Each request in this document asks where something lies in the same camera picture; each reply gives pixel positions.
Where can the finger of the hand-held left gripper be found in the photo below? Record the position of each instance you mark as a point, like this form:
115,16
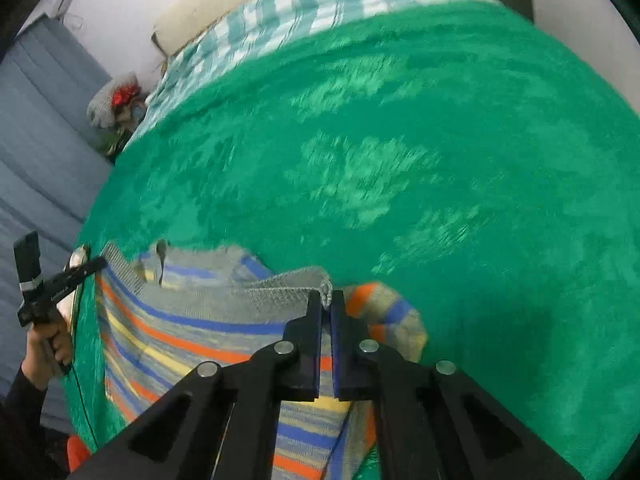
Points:
87,267

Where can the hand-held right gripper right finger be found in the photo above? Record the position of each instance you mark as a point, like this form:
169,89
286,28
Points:
345,355

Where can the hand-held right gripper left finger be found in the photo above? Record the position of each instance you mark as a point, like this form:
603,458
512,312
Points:
307,355

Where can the striped knitted sweater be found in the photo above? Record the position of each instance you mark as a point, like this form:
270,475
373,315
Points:
200,320

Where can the person's left forearm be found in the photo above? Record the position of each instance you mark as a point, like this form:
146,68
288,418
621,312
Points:
22,420

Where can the pile of clothes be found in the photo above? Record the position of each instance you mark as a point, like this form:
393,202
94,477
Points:
115,110

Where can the person's left hand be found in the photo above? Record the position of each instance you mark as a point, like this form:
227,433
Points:
45,350

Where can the brown chevron pillow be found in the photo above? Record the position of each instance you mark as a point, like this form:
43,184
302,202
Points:
78,260

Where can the blue grey curtain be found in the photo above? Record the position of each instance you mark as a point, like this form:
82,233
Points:
40,150

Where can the orange fleece cloth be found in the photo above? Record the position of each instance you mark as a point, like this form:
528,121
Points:
79,452

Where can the green patterned blanket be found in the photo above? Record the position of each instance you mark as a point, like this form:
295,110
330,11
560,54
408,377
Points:
400,160

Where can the teal checked bedsheet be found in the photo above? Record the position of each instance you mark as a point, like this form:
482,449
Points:
300,15

